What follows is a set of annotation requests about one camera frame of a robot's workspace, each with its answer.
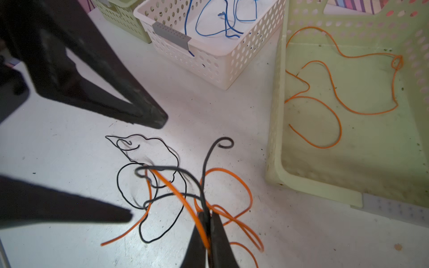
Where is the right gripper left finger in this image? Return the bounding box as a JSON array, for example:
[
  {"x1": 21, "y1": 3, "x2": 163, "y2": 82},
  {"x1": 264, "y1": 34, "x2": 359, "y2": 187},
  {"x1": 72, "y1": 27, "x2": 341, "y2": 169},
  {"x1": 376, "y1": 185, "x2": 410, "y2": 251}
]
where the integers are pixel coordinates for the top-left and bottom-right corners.
[{"x1": 180, "y1": 226, "x2": 207, "y2": 268}]

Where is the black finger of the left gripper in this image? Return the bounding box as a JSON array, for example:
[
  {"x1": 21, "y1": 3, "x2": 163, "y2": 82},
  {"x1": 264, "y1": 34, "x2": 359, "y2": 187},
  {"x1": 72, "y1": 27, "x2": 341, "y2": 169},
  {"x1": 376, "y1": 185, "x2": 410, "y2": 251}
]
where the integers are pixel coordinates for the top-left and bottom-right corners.
[
  {"x1": 1, "y1": 175, "x2": 132, "y2": 229},
  {"x1": 1, "y1": 1, "x2": 168, "y2": 129}
]

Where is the orange cable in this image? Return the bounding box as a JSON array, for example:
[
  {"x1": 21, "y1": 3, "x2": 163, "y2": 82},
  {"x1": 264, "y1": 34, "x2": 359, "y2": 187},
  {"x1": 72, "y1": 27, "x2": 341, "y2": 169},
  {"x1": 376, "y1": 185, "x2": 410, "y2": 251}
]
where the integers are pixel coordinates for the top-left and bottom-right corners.
[
  {"x1": 100, "y1": 167, "x2": 265, "y2": 268},
  {"x1": 284, "y1": 26, "x2": 404, "y2": 150}
]

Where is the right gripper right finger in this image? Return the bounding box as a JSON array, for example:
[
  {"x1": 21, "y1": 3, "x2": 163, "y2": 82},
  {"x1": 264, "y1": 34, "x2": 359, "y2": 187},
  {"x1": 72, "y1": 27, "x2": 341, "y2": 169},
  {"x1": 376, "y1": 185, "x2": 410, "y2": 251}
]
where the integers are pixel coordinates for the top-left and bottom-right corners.
[{"x1": 209, "y1": 212, "x2": 239, "y2": 268}]

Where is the blue cable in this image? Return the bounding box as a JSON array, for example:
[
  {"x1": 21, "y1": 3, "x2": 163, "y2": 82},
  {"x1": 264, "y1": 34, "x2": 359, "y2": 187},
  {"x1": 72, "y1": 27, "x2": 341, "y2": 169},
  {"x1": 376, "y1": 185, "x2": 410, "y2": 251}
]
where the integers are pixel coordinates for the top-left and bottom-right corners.
[{"x1": 183, "y1": 0, "x2": 259, "y2": 58}]

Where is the green plastic basket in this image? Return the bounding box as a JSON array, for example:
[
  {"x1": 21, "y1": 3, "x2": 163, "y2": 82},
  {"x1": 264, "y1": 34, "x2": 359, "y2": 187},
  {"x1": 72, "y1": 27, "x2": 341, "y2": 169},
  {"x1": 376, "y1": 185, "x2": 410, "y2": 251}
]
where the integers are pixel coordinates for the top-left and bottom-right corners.
[
  {"x1": 93, "y1": 0, "x2": 151, "y2": 44},
  {"x1": 265, "y1": 1, "x2": 429, "y2": 227}
]

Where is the left green plastic basket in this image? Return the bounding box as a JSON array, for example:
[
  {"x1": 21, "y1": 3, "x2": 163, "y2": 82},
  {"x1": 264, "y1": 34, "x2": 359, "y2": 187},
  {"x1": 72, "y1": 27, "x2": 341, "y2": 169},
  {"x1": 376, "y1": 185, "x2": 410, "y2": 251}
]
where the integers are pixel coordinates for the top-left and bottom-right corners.
[{"x1": 93, "y1": 0, "x2": 151, "y2": 44}]

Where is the right green plastic basket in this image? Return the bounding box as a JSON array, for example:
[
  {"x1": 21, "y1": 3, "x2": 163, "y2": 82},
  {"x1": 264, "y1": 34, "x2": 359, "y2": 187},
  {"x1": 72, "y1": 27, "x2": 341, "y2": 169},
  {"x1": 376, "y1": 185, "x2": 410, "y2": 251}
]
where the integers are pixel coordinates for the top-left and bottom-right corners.
[{"x1": 265, "y1": 1, "x2": 429, "y2": 227}]

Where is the white plastic basket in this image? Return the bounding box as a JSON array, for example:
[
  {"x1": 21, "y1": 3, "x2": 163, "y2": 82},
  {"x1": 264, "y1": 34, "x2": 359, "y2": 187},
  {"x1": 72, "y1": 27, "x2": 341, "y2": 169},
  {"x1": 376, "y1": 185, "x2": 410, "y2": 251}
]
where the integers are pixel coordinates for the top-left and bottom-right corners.
[{"x1": 134, "y1": 0, "x2": 286, "y2": 89}]

